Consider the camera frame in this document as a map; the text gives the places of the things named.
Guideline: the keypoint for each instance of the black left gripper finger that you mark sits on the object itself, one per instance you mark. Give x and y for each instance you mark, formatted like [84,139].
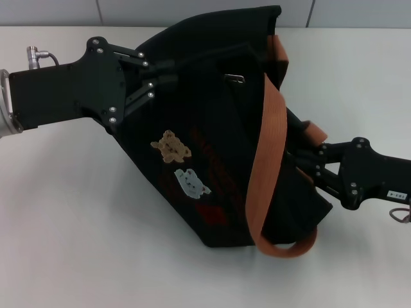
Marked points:
[144,94]
[143,62]

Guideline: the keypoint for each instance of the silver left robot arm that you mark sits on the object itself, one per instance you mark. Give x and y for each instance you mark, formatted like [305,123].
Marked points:
[4,122]

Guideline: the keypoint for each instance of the large silver zipper pull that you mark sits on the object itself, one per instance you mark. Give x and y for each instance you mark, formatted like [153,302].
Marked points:
[234,77]

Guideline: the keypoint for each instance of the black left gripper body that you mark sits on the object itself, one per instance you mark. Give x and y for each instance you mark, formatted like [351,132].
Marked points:
[80,90]

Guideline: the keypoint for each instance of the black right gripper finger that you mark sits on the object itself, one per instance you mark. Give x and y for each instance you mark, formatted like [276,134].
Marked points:
[330,152]
[334,186]

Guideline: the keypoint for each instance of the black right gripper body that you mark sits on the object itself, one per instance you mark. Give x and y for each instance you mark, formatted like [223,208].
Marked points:
[369,176]

